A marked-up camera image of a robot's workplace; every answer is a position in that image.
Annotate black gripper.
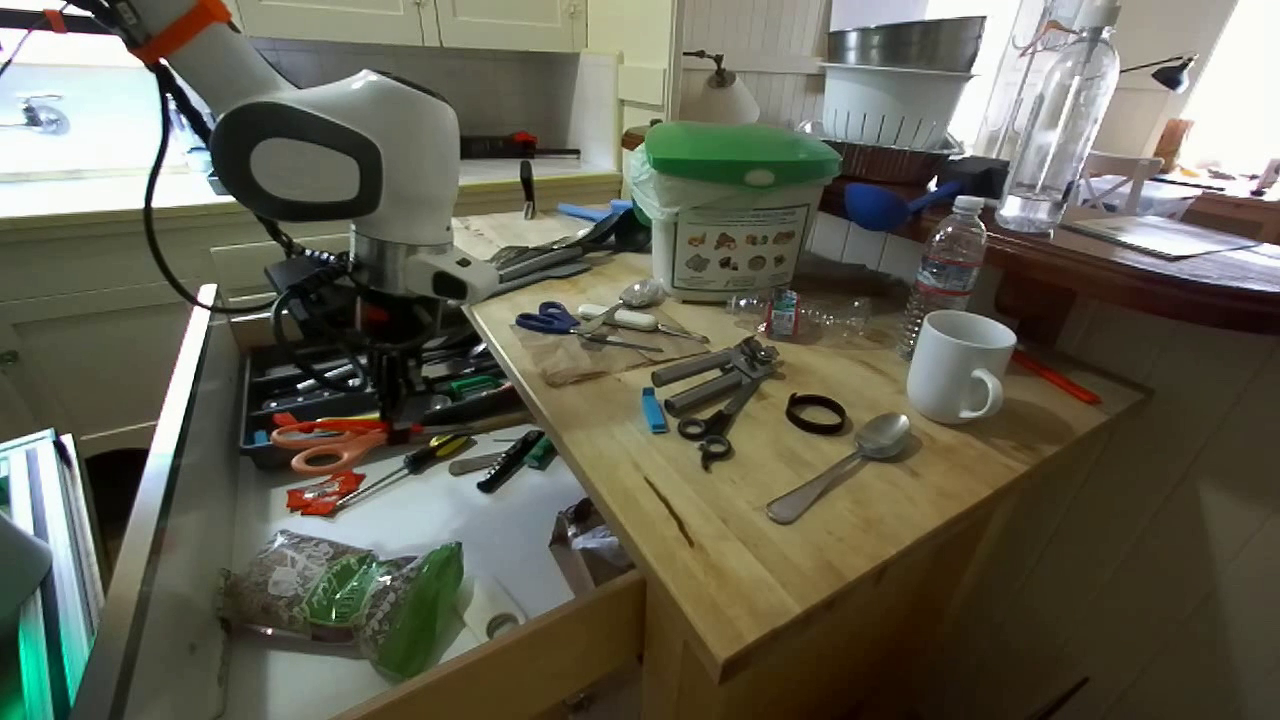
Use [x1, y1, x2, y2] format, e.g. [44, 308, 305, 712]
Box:
[352, 298, 434, 431]

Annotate peach handled scissors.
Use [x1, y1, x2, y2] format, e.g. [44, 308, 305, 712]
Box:
[268, 413, 394, 482]

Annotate small black scissors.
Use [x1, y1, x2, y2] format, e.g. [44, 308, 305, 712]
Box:
[676, 384, 766, 473]

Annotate open wooden drawer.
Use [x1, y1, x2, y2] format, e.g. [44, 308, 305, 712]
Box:
[77, 279, 654, 720]

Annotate white kitchen cabinet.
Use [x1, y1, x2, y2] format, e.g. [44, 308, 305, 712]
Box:
[0, 171, 632, 445]

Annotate yellow black screwdriver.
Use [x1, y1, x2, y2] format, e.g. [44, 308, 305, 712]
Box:
[336, 430, 481, 513]

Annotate red plastic packet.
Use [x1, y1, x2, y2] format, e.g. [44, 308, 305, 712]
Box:
[286, 470, 369, 519]

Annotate black cutlery tray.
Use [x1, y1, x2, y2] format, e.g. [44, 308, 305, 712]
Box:
[235, 337, 531, 473]

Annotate metal tongs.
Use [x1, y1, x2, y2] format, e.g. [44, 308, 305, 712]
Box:
[488, 243, 605, 300]

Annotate green bag pack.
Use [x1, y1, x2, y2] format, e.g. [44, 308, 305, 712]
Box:
[215, 527, 473, 687]

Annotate white plastic piece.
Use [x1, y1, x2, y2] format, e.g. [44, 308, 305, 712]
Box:
[457, 577, 531, 648]

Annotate small cardboard box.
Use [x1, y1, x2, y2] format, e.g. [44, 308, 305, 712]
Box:
[549, 496, 642, 596]

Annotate grey white peeler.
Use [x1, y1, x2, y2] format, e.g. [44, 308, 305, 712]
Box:
[571, 300, 664, 337]

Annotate blue cloth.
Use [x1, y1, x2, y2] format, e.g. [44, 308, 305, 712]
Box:
[557, 197, 638, 233]

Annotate small metal utensil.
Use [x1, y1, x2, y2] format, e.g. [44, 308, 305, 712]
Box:
[614, 275, 673, 318]

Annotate white bin green lid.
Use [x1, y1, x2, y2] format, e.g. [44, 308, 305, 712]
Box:
[629, 122, 847, 308]

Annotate small glass jar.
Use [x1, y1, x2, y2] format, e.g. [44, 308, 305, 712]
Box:
[766, 290, 804, 346]

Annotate white table lamp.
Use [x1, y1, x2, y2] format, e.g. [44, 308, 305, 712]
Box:
[682, 47, 766, 132]

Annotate metal faucet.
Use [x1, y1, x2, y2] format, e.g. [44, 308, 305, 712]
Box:
[14, 93, 74, 139]

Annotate metal spoon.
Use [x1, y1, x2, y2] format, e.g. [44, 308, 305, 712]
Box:
[766, 409, 919, 527]

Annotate blue ladle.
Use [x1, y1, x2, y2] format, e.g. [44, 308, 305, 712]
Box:
[841, 175, 966, 233]

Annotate white mug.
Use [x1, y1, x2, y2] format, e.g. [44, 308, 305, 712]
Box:
[904, 308, 1021, 430]

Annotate small plastic water bottle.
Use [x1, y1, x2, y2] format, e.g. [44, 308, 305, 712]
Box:
[912, 194, 995, 353]

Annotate white dish rack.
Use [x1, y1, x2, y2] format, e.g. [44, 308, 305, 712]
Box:
[815, 63, 985, 151]

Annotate metal bowl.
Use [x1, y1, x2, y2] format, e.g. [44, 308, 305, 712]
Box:
[823, 11, 994, 72]

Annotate red stick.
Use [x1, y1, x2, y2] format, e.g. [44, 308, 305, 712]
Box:
[1012, 350, 1109, 413]

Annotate tall clear glass bottle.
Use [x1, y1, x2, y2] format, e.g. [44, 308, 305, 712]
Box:
[995, 0, 1125, 238]

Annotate dark wooden counter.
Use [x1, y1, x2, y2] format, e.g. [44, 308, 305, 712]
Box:
[985, 197, 1280, 337]

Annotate black desk lamp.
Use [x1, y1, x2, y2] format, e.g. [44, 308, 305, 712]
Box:
[1118, 53, 1200, 97]

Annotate green handled black tool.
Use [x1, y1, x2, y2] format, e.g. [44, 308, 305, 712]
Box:
[434, 373, 509, 400]

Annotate blue handled scissors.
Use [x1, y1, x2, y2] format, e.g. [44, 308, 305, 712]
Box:
[511, 300, 585, 337]

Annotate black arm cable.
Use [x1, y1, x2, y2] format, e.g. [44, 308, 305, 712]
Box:
[137, 63, 294, 318]

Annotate aluminium frame stand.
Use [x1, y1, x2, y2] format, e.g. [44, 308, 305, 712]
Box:
[0, 430, 108, 720]

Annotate black ring band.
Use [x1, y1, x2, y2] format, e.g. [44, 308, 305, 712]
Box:
[779, 393, 852, 442]

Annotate orange strap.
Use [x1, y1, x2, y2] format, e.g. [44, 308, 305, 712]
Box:
[133, 0, 235, 68]

